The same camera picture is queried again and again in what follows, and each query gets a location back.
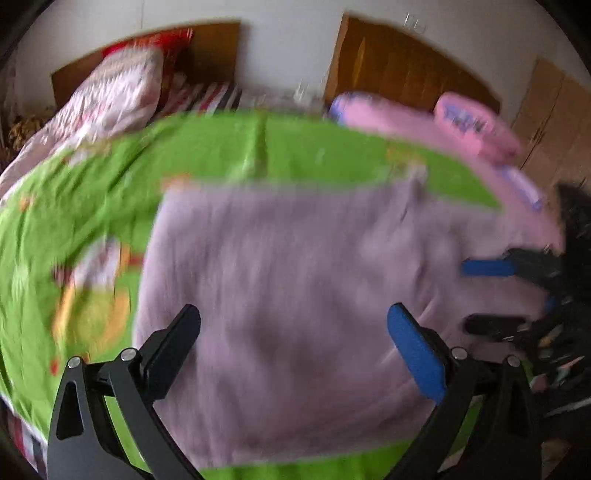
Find small wooden headboard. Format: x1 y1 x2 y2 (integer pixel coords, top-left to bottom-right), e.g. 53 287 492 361
50 20 242 109

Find brown yellow blanket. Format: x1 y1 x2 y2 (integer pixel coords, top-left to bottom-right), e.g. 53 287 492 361
7 107 57 152

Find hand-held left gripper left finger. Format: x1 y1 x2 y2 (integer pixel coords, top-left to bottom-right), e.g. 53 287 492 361
46 303 202 480

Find green printed cloth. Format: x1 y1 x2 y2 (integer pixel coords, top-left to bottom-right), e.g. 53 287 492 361
0 112 505 480

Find pink bed sheet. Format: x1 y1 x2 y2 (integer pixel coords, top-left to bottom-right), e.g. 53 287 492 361
327 91 591 259

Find purple folded pillow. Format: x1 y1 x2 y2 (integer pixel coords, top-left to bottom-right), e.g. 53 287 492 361
499 165 544 212

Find folded pink quilt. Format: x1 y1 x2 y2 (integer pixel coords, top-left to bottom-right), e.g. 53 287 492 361
433 91 523 163

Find checkered bed sheet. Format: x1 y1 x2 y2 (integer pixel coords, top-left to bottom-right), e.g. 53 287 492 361
158 80 244 117

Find light wooden wardrobe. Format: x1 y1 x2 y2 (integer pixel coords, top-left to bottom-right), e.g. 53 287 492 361
509 56 591 197

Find red floral pillow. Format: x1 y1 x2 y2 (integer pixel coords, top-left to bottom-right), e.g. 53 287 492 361
100 28 195 63

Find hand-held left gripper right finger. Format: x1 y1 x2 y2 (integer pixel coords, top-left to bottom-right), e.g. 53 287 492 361
385 302 546 480

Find lilac pants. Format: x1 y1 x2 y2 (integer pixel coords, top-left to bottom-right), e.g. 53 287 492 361
131 178 561 470

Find large wooden headboard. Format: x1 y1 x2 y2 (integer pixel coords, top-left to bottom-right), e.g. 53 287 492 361
324 13 502 115

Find nightstand with floral cover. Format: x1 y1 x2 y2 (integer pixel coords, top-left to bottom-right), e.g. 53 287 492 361
239 87 325 114

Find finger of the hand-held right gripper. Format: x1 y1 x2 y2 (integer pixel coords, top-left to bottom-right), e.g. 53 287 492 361
463 313 533 343
462 248 561 279

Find patterned pale quilt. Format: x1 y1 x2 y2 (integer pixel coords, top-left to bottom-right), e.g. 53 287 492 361
0 46 166 197

